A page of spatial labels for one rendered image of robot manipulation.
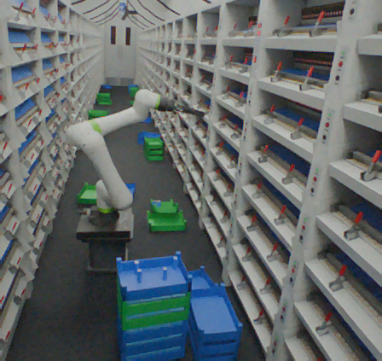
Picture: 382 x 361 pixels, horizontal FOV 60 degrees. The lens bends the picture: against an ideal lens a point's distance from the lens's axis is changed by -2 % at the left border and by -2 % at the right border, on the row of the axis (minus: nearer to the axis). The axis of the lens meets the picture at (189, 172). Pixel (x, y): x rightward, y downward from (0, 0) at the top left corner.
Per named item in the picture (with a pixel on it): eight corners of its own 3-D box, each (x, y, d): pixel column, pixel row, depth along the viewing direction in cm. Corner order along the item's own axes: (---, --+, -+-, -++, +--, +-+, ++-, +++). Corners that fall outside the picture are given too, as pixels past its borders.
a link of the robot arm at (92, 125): (75, 152, 178) (69, 131, 173) (65, 147, 187) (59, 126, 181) (104, 141, 189) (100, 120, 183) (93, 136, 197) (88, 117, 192)
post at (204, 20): (184, 194, 339) (200, 7, 279) (182, 189, 348) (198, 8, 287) (204, 194, 344) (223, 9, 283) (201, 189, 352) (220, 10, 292)
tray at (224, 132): (241, 155, 191) (239, 139, 187) (213, 129, 246) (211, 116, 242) (274, 145, 193) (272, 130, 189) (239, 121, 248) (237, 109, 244)
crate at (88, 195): (98, 204, 302) (98, 196, 299) (76, 202, 301) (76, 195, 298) (106, 191, 330) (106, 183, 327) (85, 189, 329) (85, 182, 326)
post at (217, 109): (200, 229, 276) (225, -3, 215) (198, 224, 284) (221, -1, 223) (223, 229, 280) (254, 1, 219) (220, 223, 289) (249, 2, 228)
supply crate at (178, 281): (122, 302, 137) (122, 287, 134) (116, 271, 155) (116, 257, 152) (191, 292, 146) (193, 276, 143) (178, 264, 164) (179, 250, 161)
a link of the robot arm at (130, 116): (102, 129, 185) (92, 114, 187) (100, 142, 193) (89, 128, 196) (153, 110, 206) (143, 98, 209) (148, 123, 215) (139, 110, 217)
